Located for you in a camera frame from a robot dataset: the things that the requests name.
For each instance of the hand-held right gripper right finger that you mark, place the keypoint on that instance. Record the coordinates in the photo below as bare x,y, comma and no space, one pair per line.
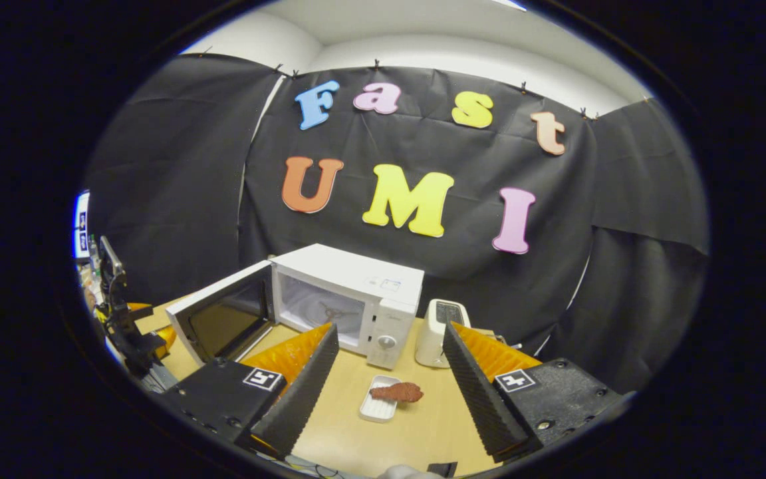
479,399

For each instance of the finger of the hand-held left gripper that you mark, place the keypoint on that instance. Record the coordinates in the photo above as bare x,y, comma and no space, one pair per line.
141,308
167,339

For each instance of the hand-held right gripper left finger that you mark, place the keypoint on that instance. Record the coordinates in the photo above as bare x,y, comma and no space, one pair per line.
303,399

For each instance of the brown meat piece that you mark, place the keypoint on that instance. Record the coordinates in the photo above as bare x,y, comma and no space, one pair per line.
397,392

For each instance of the white microwave oven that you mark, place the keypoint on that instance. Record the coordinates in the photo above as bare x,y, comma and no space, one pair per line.
350,273

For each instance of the white rectangular plate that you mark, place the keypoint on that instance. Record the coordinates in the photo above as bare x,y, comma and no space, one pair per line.
376,409

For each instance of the white toaster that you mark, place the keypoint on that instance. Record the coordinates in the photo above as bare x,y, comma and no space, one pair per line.
437,332

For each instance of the white blue wall sign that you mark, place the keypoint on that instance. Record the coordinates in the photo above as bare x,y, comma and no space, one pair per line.
82,226

